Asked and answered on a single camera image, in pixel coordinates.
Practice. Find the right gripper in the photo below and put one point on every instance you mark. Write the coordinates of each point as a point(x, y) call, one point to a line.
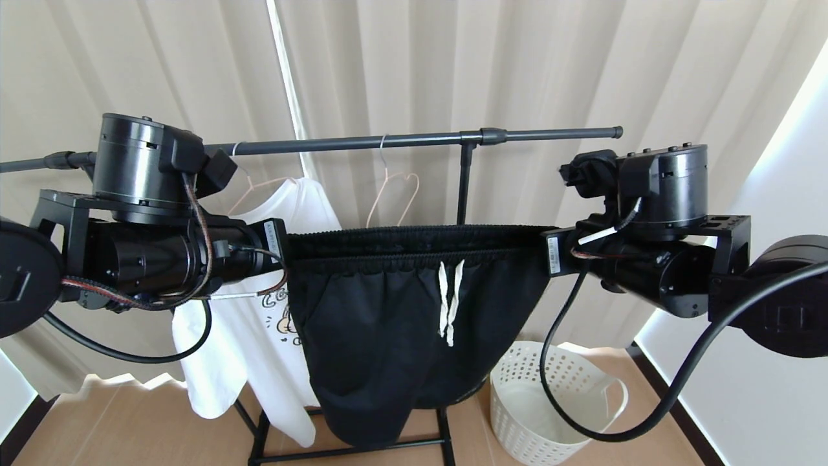
point(660, 272)

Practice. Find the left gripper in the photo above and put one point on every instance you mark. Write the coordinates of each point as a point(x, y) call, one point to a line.
point(149, 259)

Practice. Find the pink clothes hanger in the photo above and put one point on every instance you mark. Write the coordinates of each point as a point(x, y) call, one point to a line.
point(249, 188)
point(383, 155)

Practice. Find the white printed t-shirt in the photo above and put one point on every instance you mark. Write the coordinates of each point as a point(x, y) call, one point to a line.
point(226, 362)

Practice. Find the black garment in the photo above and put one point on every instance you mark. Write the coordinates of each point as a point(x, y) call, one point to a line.
point(375, 336)

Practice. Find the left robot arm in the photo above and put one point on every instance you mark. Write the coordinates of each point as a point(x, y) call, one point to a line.
point(136, 162)

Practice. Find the white laundry basket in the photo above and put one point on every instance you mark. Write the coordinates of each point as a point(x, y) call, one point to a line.
point(537, 414)

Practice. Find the black clothes rack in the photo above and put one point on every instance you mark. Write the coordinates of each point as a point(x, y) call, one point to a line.
point(420, 138)

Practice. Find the beige curtain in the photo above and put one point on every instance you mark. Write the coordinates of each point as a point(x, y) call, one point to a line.
point(517, 65)

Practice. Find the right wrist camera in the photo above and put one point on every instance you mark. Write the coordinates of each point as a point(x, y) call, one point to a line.
point(592, 171)

